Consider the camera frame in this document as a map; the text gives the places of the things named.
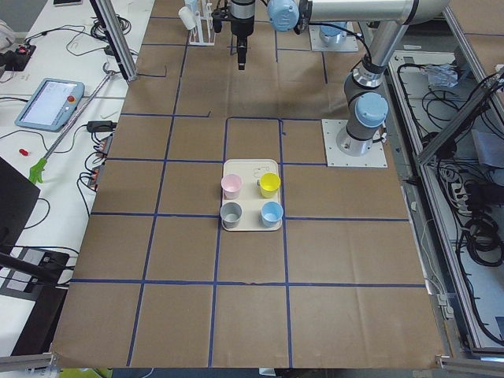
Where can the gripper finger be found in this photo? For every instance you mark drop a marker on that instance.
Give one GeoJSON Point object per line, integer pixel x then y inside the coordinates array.
{"type": "Point", "coordinates": [241, 60]}

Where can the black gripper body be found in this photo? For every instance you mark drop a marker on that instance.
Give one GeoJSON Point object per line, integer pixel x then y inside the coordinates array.
{"type": "Point", "coordinates": [242, 24]}

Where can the white cream plastic cup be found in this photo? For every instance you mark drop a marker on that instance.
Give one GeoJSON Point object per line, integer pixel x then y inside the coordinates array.
{"type": "Point", "coordinates": [187, 17]}

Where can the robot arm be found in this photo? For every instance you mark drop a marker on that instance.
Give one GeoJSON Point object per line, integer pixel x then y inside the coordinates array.
{"type": "Point", "coordinates": [394, 18]}
{"type": "Point", "coordinates": [368, 108]}

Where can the pink plastic cup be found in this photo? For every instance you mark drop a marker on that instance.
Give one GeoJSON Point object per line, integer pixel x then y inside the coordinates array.
{"type": "Point", "coordinates": [231, 185]}

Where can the yellow plastic cup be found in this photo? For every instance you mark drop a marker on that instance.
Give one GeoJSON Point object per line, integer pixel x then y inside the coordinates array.
{"type": "Point", "coordinates": [269, 184]}

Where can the grey plastic cup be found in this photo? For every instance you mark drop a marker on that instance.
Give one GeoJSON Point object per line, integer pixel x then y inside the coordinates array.
{"type": "Point", "coordinates": [230, 214]}

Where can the cream plastic tray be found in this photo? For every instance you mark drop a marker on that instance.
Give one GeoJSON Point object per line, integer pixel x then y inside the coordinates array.
{"type": "Point", "coordinates": [250, 199]}

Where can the black power adapter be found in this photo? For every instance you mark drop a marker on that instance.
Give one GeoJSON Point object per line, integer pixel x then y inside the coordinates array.
{"type": "Point", "coordinates": [100, 126]}

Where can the blue teach pendant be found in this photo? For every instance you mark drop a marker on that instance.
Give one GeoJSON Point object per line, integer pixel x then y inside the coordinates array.
{"type": "Point", "coordinates": [51, 106]}

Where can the white wire cup rack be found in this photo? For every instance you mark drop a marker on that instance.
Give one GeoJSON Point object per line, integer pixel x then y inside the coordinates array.
{"type": "Point", "coordinates": [202, 34]}

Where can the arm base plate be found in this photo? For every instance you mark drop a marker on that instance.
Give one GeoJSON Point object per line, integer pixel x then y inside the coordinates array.
{"type": "Point", "coordinates": [342, 151]}
{"type": "Point", "coordinates": [325, 39]}

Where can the aluminium frame post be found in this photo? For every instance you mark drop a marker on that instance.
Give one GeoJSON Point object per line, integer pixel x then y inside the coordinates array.
{"type": "Point", "coordinates": [108, 19]}

